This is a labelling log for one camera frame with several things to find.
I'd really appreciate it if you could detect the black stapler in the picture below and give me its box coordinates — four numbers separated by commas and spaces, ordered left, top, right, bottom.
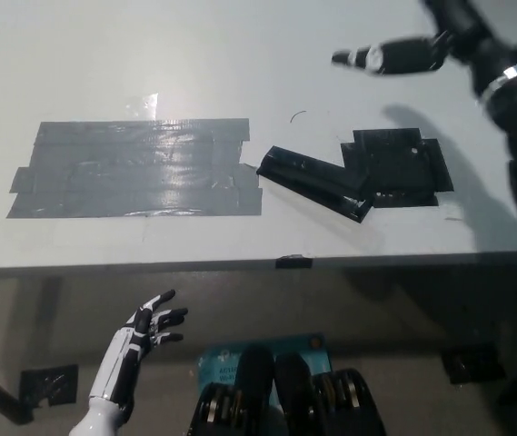
255, 144, 373, 224

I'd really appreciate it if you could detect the small black tape strip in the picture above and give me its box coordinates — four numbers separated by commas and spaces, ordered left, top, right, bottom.
275, 254, 313, 270

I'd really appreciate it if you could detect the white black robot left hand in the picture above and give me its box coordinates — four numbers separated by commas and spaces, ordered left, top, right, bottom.
88, 289, 190, 408

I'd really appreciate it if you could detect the grey duct tape patch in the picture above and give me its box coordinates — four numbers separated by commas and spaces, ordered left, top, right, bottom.
5, 117, 263, 220

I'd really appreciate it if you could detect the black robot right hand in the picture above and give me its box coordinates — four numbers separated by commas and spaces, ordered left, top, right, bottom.
330, 0, 517, 99

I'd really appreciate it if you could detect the black tape patch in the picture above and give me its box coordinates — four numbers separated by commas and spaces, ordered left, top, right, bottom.
340, 128, 454, 210

